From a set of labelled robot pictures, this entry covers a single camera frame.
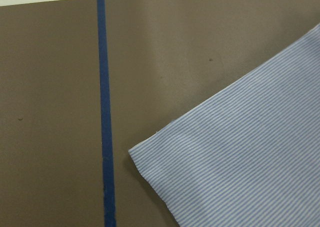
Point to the light blue striped shirt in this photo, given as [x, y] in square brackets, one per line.
[249, 156]

